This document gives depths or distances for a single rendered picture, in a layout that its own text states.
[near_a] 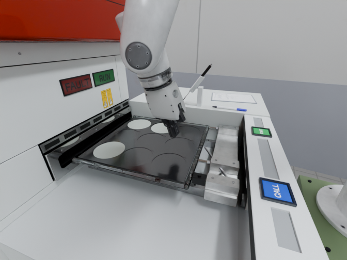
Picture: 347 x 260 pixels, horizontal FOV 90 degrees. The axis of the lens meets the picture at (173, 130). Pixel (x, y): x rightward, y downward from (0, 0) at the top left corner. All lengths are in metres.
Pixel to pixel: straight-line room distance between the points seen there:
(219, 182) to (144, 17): 0.38
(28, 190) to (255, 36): 1.92
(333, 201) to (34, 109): 0.77
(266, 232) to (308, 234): 0.06
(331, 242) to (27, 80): 0.74
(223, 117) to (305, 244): 0.53
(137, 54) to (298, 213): 0.39
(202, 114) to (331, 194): 0.48
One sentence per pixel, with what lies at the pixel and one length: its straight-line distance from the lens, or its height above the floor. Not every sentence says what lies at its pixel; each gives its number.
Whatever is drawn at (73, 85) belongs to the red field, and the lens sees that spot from 0.63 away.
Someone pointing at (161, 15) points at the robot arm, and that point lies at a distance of 0.33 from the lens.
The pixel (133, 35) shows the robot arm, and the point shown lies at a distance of 0.33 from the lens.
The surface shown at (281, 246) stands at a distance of 0.34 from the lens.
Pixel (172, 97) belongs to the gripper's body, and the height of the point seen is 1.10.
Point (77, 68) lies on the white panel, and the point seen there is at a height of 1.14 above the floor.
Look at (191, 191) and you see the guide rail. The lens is 0.53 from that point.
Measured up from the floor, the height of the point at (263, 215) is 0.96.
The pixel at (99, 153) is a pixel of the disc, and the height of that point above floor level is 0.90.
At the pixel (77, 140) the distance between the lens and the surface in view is 0.65.
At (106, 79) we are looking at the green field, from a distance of 0.74.
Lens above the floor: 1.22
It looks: 27 degrees down
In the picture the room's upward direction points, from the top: straight up
